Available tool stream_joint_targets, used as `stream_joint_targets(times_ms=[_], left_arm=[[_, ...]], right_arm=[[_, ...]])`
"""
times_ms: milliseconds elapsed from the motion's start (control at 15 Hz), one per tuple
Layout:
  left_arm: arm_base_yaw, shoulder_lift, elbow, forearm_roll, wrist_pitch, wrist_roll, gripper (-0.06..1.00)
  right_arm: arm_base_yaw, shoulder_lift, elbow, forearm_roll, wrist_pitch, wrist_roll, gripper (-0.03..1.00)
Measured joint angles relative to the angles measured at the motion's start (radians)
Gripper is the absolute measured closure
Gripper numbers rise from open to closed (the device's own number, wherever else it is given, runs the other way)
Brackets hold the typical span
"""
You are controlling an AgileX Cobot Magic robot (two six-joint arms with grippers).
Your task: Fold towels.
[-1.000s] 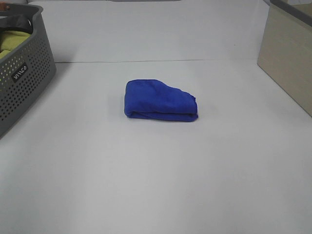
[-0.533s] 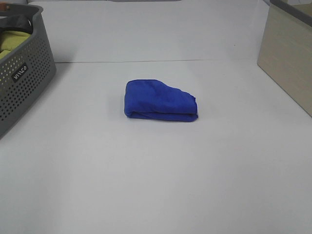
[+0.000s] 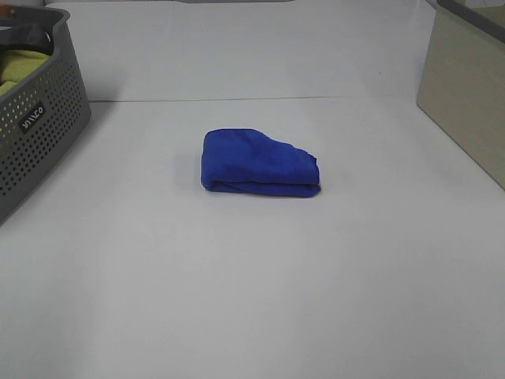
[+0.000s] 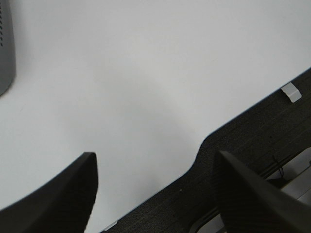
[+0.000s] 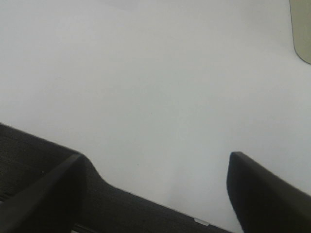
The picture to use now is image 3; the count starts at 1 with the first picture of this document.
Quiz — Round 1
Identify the grey perforated laundry basket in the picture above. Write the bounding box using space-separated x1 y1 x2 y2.
1 4 92 220

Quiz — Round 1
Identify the beige storage bin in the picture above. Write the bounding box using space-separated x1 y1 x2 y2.
417 1 504 186

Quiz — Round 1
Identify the blue towel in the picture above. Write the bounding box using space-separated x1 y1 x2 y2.
201 129 321 198

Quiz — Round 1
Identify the yellow-green towel in basket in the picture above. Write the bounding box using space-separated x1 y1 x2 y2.
1 50 50 96

